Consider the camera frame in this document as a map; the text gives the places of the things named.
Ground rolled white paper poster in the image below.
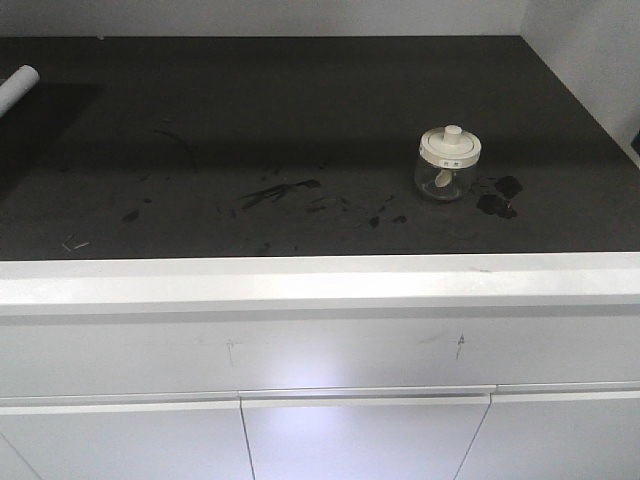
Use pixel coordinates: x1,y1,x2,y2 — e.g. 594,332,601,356
0,65,40,117

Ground white fume hood base cabinet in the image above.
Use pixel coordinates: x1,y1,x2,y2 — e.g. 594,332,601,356
1,253,639,479

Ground glass jar with white lid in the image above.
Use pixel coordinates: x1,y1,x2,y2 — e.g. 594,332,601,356
414,125,482,202

